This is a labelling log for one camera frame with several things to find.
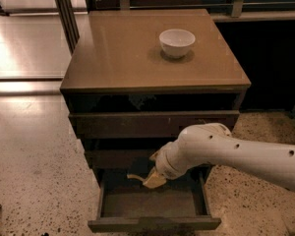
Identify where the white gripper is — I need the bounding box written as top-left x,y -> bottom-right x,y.
127,141 -> 188,189

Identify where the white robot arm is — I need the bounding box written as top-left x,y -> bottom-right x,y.
127,123 -> 295,193

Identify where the open bottom drawer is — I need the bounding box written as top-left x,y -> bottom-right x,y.
88,169 -> 221,233

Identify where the middle drawer dark front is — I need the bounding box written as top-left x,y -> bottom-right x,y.
85,149 -> 155,169

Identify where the drawer dark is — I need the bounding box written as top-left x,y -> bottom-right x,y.
85,149 -> 155,169
69,110 -> 239,139

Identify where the top drawer dark front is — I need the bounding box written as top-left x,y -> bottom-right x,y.
69,110 -> 239,139

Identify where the brown drawer cabinet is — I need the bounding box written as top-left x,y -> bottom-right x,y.
59,9 -> 252,234

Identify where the white ceramic bowl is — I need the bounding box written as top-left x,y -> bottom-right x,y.
159,29 -> 196,59

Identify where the metal door frame post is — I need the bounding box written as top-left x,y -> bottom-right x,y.
55,0 -> 80,53

